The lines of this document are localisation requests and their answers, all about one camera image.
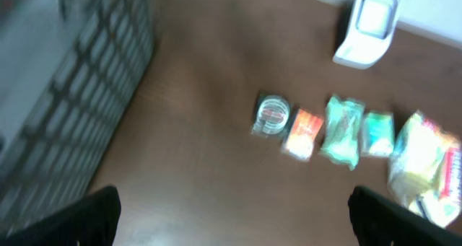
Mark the yellow snack bag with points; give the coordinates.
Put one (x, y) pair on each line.
(425, 170)

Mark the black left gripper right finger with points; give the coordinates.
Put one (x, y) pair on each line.
(378, 221)

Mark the orange tissue pack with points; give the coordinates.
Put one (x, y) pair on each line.
(300, 140)

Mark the teal snack packet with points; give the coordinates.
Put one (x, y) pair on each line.
(343, 120)

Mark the teal tissue pack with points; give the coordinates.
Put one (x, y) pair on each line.
(377, 134)

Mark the dark grey plastic basket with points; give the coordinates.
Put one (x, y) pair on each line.
(69, 69)

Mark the round clear packaged item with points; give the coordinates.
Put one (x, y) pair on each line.
(271, 115)

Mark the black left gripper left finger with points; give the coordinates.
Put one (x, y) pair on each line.
(93, 220)

